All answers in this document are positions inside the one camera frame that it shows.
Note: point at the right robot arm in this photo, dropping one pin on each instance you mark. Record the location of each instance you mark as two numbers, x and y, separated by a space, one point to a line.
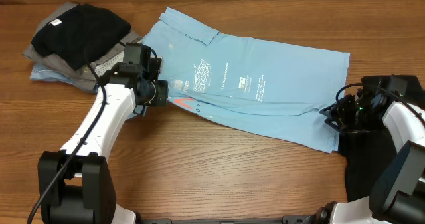
398 194

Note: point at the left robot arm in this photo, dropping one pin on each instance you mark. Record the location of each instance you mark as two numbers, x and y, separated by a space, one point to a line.
75 183

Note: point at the folded blue denim garment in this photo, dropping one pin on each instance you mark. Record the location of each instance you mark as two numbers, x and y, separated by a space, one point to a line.
81 78

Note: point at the folded black garment on stack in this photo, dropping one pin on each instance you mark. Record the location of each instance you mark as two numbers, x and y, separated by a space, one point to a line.
84 34

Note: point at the folded grey garment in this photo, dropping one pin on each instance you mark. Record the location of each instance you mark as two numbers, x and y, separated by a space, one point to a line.
114 55

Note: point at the black garment at right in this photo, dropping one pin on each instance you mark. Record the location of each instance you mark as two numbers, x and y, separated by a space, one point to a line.
369 154

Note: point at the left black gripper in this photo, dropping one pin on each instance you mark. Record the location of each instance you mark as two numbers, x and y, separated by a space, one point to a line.
161 96

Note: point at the light blue printed t-shirt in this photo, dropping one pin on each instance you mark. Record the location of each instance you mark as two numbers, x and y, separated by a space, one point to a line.
263 87

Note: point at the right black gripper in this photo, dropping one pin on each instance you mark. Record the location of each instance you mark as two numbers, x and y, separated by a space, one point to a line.
337 113

